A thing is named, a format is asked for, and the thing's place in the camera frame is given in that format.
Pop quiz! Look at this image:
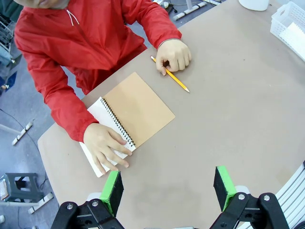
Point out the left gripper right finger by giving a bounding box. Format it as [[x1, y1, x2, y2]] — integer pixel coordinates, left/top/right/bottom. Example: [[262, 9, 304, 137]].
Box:
[[211, 166, 290, 229]]

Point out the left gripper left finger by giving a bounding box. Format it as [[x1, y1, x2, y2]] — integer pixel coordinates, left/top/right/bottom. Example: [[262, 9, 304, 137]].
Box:
[[51, 170, 125, 229]]

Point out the brown spiral notebook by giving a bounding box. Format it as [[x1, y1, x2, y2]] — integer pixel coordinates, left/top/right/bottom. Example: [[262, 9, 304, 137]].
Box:
[[79, 72, 176, 178]]

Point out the yellow pencil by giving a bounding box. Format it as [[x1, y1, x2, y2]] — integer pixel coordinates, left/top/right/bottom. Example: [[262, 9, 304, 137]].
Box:
[[150, 55, 191, 93]]

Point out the white paper sheet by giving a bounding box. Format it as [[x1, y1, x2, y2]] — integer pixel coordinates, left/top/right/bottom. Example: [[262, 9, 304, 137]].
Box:
[[278, 22, 305, 54]]

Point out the person's left forearm red sleeve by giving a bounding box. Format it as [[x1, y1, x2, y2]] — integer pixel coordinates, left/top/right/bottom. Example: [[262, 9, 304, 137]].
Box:
[[121, 0, 183, 50]]

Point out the person's right forearm red sleeve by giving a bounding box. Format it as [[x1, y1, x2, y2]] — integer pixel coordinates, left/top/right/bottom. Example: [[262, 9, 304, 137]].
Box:
[[23, 47, 100, 143]]

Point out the person's right hand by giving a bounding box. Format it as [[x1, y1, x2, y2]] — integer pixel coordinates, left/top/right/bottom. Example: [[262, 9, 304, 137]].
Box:
[[82, 123, 133, 175]]

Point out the person's left hand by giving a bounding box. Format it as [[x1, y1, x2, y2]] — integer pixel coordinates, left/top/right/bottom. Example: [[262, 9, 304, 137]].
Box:
[[155, 39, 193, 76]]

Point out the white slatted panel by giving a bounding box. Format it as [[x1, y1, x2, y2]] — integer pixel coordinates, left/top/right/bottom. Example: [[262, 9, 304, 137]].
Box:
[[276, 161, 305, 229]]

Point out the gray plastic stool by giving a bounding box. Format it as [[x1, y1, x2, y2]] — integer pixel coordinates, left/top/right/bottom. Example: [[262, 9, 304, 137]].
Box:
[[3, 173, 45, 203]]

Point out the blue floor mat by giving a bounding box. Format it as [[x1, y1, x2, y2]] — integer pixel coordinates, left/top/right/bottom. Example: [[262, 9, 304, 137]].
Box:
[[0, 71, 18, 96]]

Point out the red jacket torso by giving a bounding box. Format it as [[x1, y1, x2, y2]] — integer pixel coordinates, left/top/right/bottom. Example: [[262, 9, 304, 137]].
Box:
[[14, 0, 148, 95]]

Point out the white plastic basket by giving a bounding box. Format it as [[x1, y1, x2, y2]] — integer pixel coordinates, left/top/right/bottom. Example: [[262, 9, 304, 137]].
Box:
[[269, 1, 305, 62]]

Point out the white cylinder appliance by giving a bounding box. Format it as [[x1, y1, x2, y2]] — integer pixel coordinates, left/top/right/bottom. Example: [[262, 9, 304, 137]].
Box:
[[238, 0, 270, 12]]

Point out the person's head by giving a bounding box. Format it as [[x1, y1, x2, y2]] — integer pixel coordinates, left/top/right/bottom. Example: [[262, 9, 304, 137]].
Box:
[[18, 0, 71, 10]]

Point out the white table frame foot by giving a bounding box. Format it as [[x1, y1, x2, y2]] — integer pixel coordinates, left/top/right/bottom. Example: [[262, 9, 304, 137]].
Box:
[[0, 192, 54, 215], [0, 120, 34, 146]]

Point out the gray wire rack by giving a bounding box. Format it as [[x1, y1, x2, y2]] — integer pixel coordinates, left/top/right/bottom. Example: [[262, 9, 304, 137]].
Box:
[[0, 14, 23, 79]]

